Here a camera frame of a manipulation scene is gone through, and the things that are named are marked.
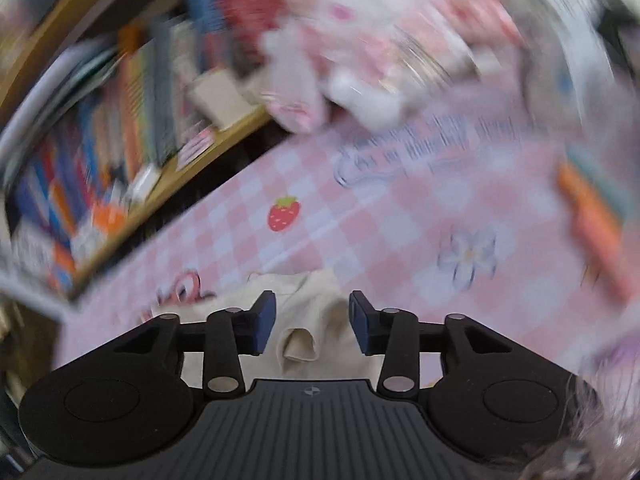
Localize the pink checkered mat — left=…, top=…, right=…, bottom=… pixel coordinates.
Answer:
left=52, top=105, right=640, bottom=391

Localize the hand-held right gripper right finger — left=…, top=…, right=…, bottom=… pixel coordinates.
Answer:
left=348, top=290, right=511, bottom=395

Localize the orange white carton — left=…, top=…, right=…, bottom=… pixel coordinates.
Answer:
left=72, top=199, right=128, bottom=258

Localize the row of colourful books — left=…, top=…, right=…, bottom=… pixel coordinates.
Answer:
left=10, top=0, right=273, bottom=288

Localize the wooden bookshelf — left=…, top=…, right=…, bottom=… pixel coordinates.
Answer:
left=0, top=0, right=273, bottom=303

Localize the orange highlighter pen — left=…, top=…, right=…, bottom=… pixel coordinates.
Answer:
left=557, top=162, right=637, bottom=302

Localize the white open box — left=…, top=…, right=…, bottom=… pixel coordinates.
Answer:
left=189, top=69, right=257, bottom=131

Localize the cream t-shirt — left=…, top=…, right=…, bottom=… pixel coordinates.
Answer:
left=180, top=270, right=387, bottom=391

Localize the white charger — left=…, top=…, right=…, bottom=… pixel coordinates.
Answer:
left=124, top=164, right=162, bottom=203

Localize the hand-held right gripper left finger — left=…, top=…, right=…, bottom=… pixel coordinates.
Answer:
left=115, top=290, right=277, bottom=395

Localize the pink white plush bunny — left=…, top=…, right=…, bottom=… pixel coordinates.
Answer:
left=260, top=0, right=483, bottom=134

